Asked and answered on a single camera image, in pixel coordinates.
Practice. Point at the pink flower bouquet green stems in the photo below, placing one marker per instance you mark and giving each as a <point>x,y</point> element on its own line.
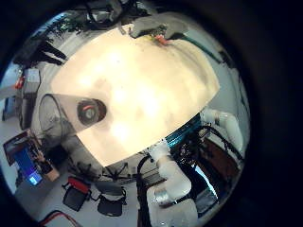
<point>161,39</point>

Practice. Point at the clear plastic container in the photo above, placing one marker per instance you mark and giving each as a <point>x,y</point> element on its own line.
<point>67,113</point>

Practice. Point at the grey equipment box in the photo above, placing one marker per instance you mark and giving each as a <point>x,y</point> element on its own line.
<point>31,80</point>

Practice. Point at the small red object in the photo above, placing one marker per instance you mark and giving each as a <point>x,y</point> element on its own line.
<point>19,82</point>

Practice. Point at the red black folding chair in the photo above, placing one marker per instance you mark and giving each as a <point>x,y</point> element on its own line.
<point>77,192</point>

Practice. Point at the blue lit laptop screen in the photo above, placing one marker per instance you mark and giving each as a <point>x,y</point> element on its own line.
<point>26,162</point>

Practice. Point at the blue metal frame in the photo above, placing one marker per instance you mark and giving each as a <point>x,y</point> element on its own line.
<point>184,132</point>

